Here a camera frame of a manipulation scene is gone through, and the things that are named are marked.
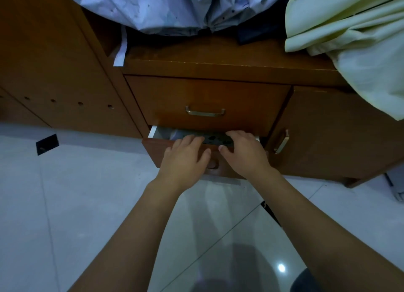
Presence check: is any person's left hand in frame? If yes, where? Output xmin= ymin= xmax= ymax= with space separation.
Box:
xmin=157 ymin=135 xmax=212 ymax=193

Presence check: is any person's right hand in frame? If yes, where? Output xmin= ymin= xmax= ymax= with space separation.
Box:
xmin=218 ymin=130 xmax=280 ymax=181

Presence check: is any wooden drawer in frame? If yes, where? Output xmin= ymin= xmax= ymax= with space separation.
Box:
xmin=124 ymin=75 xmax=291 ymax=138
xmin=142 ymin=126 xmax=269 ymax=180

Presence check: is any person's left forearm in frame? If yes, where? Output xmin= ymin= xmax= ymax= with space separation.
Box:
xmin=68 ymin=178 xmax=190 ymax=292

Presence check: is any person's right forearm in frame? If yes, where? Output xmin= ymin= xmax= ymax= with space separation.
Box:
xmin=252 ymin=170 xmax=404 ymax=292

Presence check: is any dark patterned fabric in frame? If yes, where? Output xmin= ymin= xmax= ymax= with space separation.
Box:
xmin=170 ymin=129 xmax=235 ymax=147

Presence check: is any closed wooden drawer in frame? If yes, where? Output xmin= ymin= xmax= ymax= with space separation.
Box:
xmin=124 ymin=75 xmax=291 ymax=138

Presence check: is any wooden cabinet door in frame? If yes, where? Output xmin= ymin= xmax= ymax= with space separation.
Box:
xmin=264 ymin=86 xmax=404 ymax=182

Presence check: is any white paper strip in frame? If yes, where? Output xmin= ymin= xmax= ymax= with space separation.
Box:
xmin=113 ymin=25 xmax=128 ymax=67

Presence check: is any dark navy cloth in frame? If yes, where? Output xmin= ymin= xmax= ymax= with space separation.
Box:
xmin=237 ymin=0 xmax=295 ymax=45

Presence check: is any light blue patterned cloth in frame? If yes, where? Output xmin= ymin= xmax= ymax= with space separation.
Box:
xmin=60 ymin=0 xmax=285 ymax=37

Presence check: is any brown wooden cabinet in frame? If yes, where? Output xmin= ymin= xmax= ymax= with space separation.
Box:
xmin=0 ymin=0 xmax=404 ymax=189

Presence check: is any person's dark trouser leg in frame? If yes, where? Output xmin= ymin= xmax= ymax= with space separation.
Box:
xmin=290 ymin=268 xmax=321 ymax=292

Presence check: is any cream cloth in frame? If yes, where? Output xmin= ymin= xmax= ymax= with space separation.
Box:
xmin=284 ymin=0 xmax=404 ymax=121

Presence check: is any brass door handle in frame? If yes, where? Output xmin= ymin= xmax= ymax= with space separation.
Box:
xmin=273 ymin=129 xmax=290 ymax=154

